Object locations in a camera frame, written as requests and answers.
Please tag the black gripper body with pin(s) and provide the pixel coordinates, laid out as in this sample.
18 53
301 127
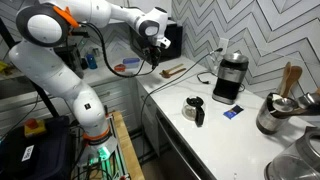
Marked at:
152 54

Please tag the blue coffee packet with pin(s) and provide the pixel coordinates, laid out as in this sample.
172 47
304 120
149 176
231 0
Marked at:
233 112

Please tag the wooden spatula in holder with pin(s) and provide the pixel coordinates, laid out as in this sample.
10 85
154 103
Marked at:
286 72

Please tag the black equipment case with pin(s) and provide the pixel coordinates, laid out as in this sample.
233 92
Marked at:
44 157

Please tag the metal ladle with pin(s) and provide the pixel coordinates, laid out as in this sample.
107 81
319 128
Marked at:
306 101

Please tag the black silver coffee maker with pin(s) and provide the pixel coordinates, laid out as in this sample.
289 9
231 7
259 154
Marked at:
230 77

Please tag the steel utensil holder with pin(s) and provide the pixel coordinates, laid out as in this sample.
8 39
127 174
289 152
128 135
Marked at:
269 119

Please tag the blue bottle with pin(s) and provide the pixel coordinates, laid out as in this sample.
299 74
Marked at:
91 61

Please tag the glass coffee carafe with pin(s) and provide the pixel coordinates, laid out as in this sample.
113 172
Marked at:
194 110

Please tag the light wooden slotted spatula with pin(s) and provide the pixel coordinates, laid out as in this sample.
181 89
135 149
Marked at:
171 69

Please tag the orange round dish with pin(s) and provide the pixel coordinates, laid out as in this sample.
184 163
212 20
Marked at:
120 68

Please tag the dark wooden spoon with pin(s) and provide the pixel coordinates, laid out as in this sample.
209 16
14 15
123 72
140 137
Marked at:
168 75

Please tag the wooden spoon in holder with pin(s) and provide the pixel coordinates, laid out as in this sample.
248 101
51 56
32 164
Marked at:
295 74

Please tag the blue lidded plastic container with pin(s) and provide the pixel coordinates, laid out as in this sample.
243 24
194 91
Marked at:
131 62

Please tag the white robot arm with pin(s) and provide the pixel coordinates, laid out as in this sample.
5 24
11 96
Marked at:
47 25

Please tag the yellow emergency stop box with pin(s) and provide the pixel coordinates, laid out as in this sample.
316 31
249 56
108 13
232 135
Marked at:
34 127

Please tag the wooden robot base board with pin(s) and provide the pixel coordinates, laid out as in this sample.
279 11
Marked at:
131 161

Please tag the white wall outlet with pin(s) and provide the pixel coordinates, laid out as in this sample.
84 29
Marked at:
223 43

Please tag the glass blender jar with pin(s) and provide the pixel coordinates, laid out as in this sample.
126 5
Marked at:
300 161

